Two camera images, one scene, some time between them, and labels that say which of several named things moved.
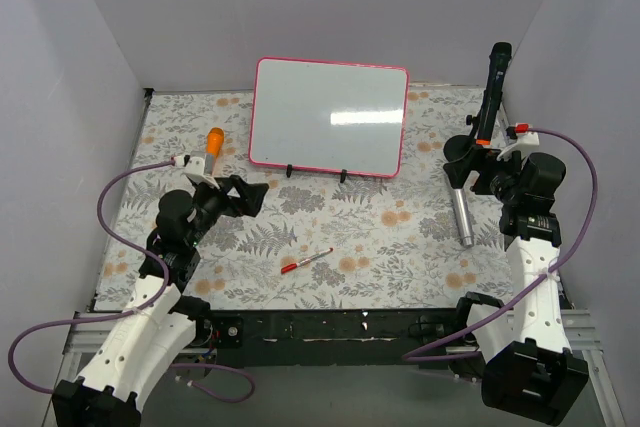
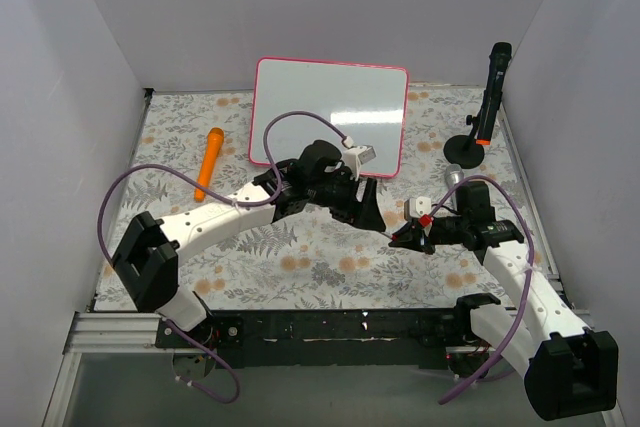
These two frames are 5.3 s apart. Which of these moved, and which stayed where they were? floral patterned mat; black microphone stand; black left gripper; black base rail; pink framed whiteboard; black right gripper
Moved: black left gripper; black right gripper
Stayed: pink framed whiteboard; black base rail; floral patterned mat; black microphone stand
